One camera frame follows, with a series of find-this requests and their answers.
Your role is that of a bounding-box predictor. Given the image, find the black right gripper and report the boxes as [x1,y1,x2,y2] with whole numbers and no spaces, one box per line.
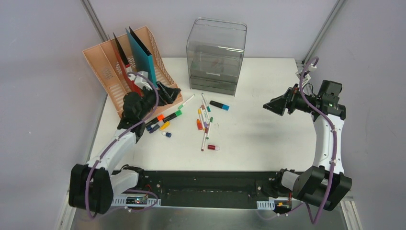
[263,84,319,116]

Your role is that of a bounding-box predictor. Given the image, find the blue white small bottle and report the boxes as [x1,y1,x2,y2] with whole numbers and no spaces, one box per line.
[162,132,172,138]

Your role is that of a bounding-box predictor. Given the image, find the teal folder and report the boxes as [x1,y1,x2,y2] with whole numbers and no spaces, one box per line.
[126,27,157,86]

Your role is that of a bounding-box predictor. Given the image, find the red orange small bottle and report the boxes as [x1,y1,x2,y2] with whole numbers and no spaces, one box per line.
[196,119,203,130]

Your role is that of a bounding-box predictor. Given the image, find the red folder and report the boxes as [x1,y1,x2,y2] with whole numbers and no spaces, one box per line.
[113,33,142,96]

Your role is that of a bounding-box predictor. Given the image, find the smoked clear drawer box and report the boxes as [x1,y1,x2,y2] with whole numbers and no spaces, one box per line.
[186,17,248,95]

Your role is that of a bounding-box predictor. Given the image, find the red small bottle white cap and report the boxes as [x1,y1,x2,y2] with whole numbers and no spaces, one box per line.
[207,144,220,151]

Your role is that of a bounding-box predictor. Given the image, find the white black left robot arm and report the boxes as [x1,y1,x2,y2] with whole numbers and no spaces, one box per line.
[68,81,181,218]

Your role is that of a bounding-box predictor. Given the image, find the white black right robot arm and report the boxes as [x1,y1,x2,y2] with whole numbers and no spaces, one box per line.
[262,80,352,211]

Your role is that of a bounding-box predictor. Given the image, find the black highlighter orange cap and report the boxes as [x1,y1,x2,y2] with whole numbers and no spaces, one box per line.
[146,114,165,127]

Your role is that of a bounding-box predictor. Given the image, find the white marker green caps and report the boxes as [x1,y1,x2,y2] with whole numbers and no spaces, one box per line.
[178,94,195,110]

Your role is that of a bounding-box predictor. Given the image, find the white marker yellow caps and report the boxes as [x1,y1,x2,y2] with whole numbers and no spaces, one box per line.
[198,108,205,130]

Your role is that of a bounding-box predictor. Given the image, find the white marker purple cap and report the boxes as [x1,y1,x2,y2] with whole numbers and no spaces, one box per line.
[201,105,209,127]

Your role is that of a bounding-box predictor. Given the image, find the white marker green cap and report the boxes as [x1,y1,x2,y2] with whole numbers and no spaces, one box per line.
[205,117,213,139]

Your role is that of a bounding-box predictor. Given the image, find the black highlighter blue cap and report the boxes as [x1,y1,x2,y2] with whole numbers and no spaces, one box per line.
[209,101,229,111]

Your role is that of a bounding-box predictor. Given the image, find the white marker brown cap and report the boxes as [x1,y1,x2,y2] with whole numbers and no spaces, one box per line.
[201,128,208,151]

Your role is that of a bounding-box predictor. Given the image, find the peach plastic file organizer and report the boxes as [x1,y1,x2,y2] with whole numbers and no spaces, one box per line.
[83,26,177,117]

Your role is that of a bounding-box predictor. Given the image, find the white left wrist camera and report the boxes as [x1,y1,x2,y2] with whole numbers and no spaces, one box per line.
[127,73,152,90]

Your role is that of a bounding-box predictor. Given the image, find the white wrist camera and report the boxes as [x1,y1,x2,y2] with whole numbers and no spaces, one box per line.
[295,64,317,87]
[127,73,152,90]

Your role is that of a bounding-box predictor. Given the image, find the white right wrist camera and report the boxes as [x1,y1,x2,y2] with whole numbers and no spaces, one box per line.
[295,64,317,87]

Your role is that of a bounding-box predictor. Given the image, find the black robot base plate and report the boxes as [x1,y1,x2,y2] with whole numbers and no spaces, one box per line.
[131,171,290,209]

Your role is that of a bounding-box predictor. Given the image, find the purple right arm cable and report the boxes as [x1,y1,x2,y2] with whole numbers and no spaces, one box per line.
[257,57,338,224]

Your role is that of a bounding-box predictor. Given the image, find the aluminium frame rail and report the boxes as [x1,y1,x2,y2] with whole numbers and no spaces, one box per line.
[338,191,363,230]

